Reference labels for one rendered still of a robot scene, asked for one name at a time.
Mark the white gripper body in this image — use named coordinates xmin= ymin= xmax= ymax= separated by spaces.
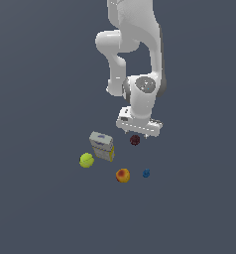
xmin=115 ymin=105 xmax=164 ymax=138

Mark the dark red plum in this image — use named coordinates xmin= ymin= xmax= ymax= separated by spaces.
xmin=129 ymin=134 xmax=141 ymax=146

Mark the grey and yellow box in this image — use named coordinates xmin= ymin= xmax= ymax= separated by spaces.
xmin=88 ymin=130 xmax=116 ymax=163

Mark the orange peach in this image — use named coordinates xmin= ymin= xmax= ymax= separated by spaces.
xmin=115 ymin=168 xmax=131 ymax=184

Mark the yellow-green tennis ball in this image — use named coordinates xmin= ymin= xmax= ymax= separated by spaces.
xmin=78 ymin=152 xmax=95 ymax=169

